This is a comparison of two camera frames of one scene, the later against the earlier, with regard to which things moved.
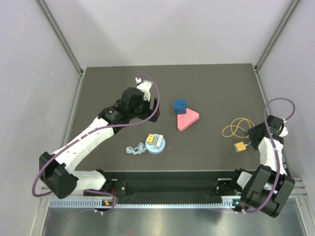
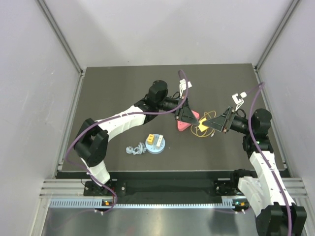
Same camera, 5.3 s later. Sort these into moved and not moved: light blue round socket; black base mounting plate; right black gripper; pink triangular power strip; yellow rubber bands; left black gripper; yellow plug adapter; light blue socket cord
Moved: left black gripper; right black gripper; yellow rubber bands
Not moved: light blue round socket; light blue socket cord; pink triangular power strip; black base mounting plate; yellow plug adapter
